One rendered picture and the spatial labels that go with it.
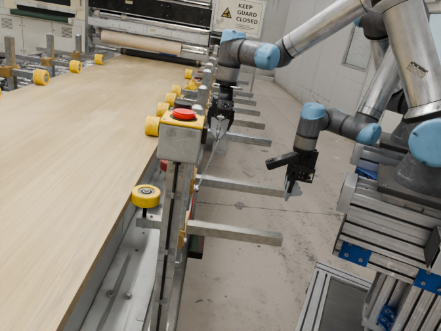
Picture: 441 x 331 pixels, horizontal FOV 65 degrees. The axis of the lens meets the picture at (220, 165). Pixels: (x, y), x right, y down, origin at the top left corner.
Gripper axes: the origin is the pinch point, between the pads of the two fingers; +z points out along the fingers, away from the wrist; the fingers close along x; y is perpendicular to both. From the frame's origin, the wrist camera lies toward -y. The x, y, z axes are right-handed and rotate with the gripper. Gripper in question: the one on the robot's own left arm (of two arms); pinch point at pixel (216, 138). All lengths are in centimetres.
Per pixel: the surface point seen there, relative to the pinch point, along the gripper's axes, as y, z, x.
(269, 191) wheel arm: -2.2, 15.7, -21.6
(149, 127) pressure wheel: 20.4, 6.0, 26.8
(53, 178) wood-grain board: -25, 11, 45
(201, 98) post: 18.6, -8.9, 7.7
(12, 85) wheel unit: 82, 14, 116
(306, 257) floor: 81, 101, -75
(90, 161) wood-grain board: -10.3, 10.5, 39.4
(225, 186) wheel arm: -2.2, 16.2, -5.6
